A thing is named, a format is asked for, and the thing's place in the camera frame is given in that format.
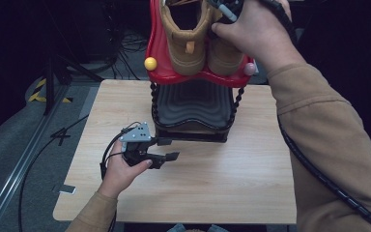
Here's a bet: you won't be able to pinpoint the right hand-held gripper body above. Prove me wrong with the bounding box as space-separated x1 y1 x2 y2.
205 0 249 24

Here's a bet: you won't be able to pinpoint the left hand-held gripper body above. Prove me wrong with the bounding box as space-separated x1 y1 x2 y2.
119 121 159 168

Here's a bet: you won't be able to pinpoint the red and black shoe rack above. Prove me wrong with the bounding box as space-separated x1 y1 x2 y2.
144 0 258 143

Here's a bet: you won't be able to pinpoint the tan suede lace-up boot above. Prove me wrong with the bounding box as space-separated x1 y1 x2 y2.
206 6 247 77
158 0 215 77

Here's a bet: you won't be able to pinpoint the person's left hand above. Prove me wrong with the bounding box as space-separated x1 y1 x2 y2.
98 139 154 200

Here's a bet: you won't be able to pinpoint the person's right hand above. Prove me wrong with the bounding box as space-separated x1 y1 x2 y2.
210 0 307 73

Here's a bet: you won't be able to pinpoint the person's blue jeans legs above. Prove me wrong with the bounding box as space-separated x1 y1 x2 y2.
166 222 230 232

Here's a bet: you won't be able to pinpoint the black metal stand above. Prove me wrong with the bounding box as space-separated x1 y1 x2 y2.
42 52 104 116

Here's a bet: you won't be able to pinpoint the yellow and black floor tape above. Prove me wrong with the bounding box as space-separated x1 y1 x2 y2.
27 78 73 104

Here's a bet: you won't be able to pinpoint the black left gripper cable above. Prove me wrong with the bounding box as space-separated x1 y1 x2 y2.
99 121 142 232

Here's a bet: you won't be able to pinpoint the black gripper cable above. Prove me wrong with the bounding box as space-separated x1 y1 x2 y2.
99 121 142 232
258 0 371 232

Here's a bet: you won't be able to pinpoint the tangle of black cables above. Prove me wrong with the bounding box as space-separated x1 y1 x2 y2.
108 28 150 81

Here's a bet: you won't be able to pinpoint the black floor cable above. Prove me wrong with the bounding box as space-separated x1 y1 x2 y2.
16 114 90 232

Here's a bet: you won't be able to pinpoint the metal floor rail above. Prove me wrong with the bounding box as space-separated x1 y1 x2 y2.
0 86 70 232

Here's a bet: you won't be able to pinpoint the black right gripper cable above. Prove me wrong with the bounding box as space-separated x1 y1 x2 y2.
258 0 371 232

